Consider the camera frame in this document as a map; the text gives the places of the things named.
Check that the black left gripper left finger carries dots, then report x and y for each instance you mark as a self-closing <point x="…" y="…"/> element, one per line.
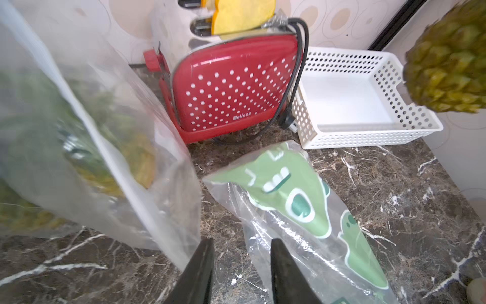
<point x="196" y="281"/>

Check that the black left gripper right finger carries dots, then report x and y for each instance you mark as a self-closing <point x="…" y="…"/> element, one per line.
<point x="288" y="283"/>

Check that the red polka-dot toaster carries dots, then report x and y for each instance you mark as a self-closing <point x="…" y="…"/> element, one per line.
<point x="218" y="84"/>

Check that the yellow toast slice front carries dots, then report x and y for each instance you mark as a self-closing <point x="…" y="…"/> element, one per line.
<point x="233" y="16"/>

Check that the green printed zip-top bag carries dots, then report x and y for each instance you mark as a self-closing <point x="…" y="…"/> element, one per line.
<point x="276" y="194"/>

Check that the white perforated plastic basket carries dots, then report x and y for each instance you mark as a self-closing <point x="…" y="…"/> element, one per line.
<point x="354" y="98"/>

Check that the pineapple from green bag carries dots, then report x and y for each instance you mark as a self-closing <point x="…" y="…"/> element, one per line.
<point x="445" y="69"/>

